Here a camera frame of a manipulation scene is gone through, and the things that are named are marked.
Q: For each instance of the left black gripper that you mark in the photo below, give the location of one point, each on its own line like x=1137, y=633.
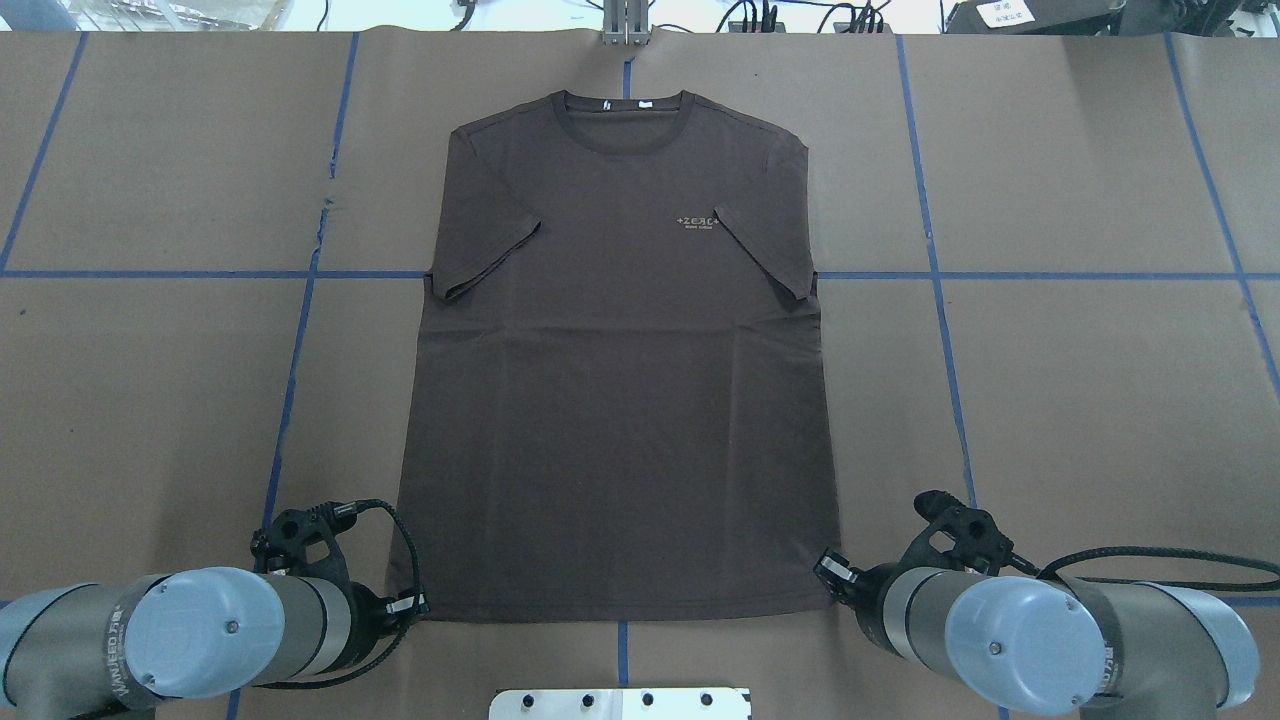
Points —
x=371, y=606

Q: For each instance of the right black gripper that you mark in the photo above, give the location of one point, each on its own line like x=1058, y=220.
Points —
x=868, y=587

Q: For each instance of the brown t-shirt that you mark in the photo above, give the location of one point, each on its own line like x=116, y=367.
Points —
x=618, y=409

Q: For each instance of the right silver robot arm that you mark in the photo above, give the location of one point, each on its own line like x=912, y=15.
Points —
x=1127, y=650

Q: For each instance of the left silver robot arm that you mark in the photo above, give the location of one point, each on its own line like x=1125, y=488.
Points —
x=90, y=650

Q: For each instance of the white column base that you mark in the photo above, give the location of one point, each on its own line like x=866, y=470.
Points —
x=623, y=703

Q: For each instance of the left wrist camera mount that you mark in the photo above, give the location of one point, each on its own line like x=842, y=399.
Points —
x=303, y=543

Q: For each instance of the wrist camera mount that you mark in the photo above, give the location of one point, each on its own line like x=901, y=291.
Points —
x=956, y=537
x=303, y=543

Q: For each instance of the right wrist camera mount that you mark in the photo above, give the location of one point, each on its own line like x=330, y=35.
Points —
x=956, y=537

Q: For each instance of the aluminium frame post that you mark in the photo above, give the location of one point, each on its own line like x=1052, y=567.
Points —
x=625, y=22

